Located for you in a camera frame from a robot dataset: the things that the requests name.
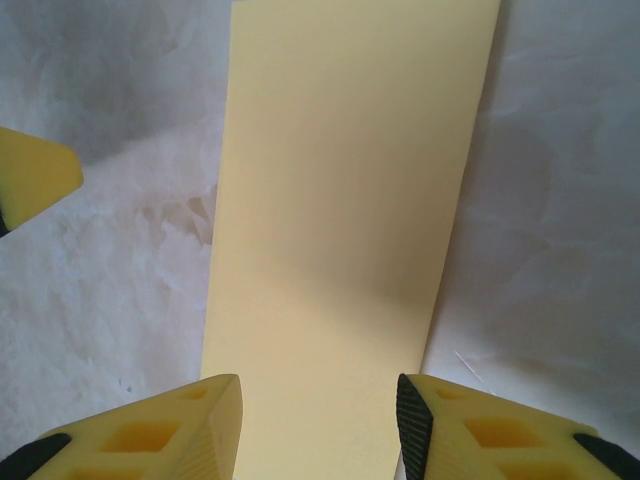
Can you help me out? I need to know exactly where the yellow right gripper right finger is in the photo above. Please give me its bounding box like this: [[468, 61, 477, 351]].
[[396, 372, 640, 480]]

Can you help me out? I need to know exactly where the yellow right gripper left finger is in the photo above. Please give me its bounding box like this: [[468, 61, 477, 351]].
[[0, 373, 243, 480]]

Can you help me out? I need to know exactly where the pale yellow paper sheet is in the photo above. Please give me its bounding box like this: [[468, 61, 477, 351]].
[[199, 0, 503, 480]]

